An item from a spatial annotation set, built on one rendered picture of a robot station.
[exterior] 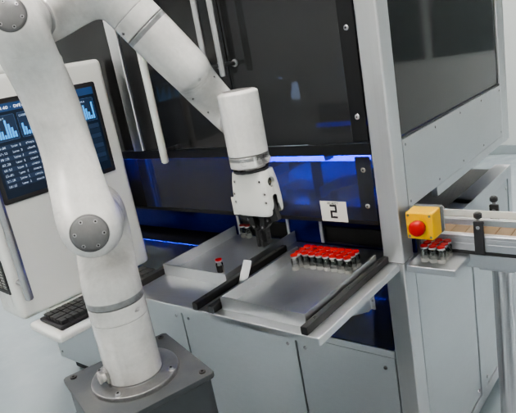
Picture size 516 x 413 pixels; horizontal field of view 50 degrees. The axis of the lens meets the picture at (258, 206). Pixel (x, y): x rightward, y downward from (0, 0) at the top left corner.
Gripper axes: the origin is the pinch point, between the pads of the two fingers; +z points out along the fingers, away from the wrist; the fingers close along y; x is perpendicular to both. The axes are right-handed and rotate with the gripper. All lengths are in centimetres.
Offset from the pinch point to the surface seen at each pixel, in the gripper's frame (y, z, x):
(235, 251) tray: 43, 22, -34
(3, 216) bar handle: 85, -5, 15
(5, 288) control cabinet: 97, 20, 16
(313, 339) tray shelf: -9.4, 22.8, 0.9
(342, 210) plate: 3.8, 7.7, -39.0
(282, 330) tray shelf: -1.3, 22.4, 0.7
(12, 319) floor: 294, 110, -62
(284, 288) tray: 10.6, 22.1, -16.6
